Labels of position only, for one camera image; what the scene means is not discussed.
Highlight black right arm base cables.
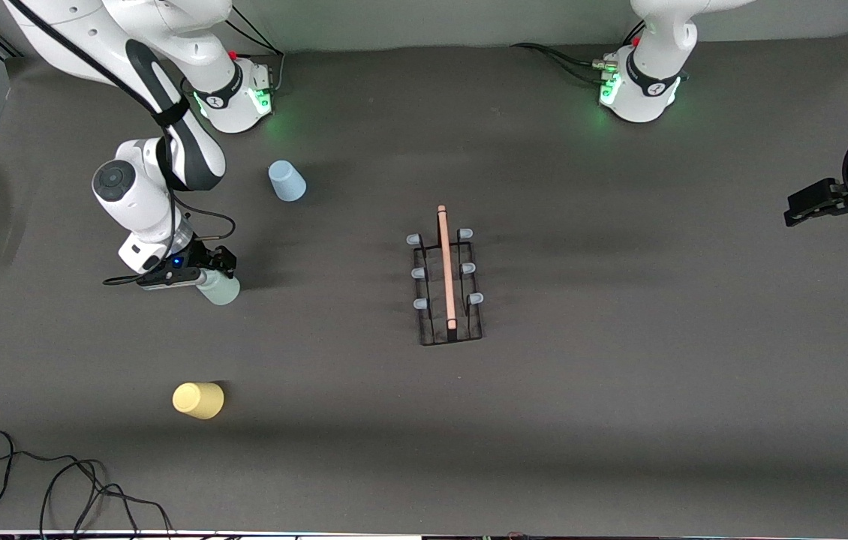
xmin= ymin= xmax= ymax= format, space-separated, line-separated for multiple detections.
xmin=225 ymin=6 xmax=286 ymax=95

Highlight pale green plastic cup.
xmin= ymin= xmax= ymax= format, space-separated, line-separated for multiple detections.
xmin=197 ymin=268 xmax=241 ymax=306

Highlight light blue plastic cup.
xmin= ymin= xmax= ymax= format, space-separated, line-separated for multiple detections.
xmin=268 ymin=160 xmax=307 ymax=203

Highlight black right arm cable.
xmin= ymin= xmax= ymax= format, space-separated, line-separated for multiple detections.
xmin=8 ymin=0 xmax=237 ymax=287

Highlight black arm base cables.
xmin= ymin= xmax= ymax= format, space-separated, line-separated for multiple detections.
xmin=510 ymin=43 xmax=616 ymax=83
xmin=225 ymin=6 xmax=286 ymax=95

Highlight black wire cup holder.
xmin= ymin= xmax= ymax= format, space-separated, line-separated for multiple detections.
xmin=405 ymin=205 xmax=485 ymax=347

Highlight loose black cable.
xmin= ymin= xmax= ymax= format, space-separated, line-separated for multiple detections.
xmin=0 ymin=430 xmax=177 ymax=540

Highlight black left arm base cables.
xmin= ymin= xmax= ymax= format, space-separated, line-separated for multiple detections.
xmin=510 ymin=43 xmax=616 ymax=83

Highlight yellow plastic cup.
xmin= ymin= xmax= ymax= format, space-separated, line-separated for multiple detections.
xmin=172 ymin=382 xmax=225 ymax=421

